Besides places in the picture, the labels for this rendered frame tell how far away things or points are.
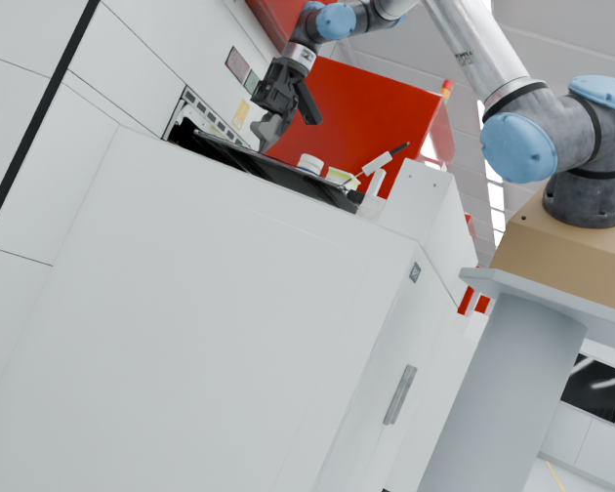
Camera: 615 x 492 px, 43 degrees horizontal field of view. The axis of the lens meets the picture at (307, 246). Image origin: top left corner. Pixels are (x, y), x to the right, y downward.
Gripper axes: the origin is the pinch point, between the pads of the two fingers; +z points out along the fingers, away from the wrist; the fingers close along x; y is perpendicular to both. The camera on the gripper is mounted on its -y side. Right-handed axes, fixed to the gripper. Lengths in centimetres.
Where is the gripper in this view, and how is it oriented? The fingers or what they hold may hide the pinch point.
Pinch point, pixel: (266, 149)
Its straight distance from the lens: 182.8
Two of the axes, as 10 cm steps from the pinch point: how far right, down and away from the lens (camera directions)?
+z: -4.0, 9.1, -0.8
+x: 5.8, 1.8, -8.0
